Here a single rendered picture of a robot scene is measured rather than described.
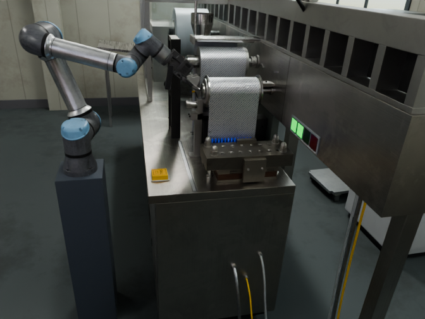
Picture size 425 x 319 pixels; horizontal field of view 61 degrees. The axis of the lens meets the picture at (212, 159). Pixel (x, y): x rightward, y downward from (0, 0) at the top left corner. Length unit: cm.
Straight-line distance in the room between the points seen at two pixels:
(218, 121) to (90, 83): 393
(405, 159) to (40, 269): 223
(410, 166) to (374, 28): 39
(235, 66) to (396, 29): 99
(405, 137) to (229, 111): 89
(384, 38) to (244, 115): 81
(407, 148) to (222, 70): 110
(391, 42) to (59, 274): 223
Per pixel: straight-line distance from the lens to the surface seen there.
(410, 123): 101
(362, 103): 115
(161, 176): 162
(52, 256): 273
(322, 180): 350
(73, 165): 170
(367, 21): 118
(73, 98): 176
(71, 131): 164
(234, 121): 171
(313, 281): 254
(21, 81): 561
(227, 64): 188
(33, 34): 162
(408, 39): 104
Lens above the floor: 171
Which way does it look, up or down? 26 degrees down
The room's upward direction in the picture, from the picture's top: 3 degrees clockwise
